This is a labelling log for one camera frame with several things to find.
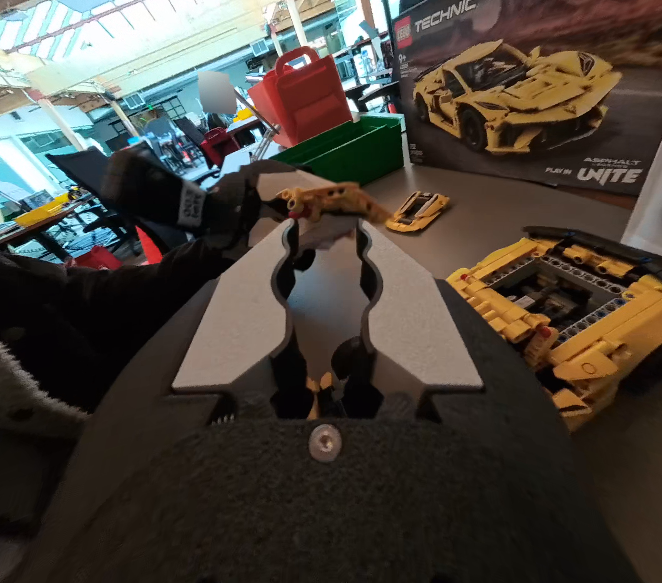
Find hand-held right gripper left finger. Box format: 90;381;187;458
172;219;311;419

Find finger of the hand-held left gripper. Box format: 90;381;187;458
248;217;359;253
256;170;334;212

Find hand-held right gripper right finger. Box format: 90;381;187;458
341;220;485;419

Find yellow hood panel assembly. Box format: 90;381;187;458
275;181;392;225

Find yellow headlight panel piece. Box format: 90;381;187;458
385;191;451;234

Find yellow toy brick car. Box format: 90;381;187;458
305;226;662;434

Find person's left forearm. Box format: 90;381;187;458
67;231;244;340

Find black office chair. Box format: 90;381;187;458
172;116;221;181

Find small red bin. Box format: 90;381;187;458
199;128;242;168

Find black tilted panel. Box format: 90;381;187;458
46;148;135;253

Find green plastic bin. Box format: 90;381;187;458
269;113;405;188

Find red plastic tote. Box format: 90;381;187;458
247;46;355;149

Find yellow plastic tray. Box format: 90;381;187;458
14;191;71;228

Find car picture instruction booklet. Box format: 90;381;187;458
621;140;662;255

